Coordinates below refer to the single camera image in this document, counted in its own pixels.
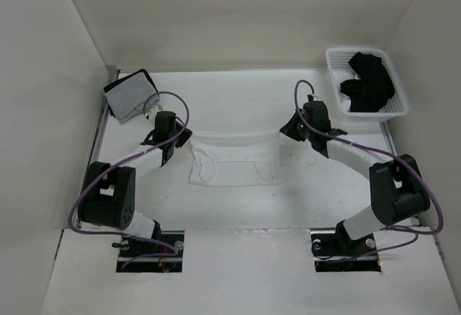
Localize white tank top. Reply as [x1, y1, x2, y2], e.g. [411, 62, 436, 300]
[189, 133, 282, 187]

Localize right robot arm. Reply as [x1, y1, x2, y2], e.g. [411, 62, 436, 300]
[279, 99, 430, 256]

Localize black tank top in basket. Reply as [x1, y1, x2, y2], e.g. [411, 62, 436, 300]
[340, 52, 395, 112]

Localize white plastic basket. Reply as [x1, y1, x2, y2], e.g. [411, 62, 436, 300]
[325, 46, 408, 123]

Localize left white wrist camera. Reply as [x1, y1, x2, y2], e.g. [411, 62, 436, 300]
[143, 100, 164, 120]

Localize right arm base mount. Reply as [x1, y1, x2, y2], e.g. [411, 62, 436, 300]
[310, 231, 381, 272]

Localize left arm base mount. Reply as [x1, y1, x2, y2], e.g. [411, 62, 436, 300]
[112, 231, 185, 274]

